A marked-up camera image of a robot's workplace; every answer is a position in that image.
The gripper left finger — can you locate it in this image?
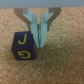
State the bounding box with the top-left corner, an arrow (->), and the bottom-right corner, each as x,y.
13,7 -> 42,48

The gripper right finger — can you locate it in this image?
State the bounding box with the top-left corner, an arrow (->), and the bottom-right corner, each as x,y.
39,7 -> 62,48

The purple block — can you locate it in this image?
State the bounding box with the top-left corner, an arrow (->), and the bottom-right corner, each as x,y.
10,30 -> 38,62

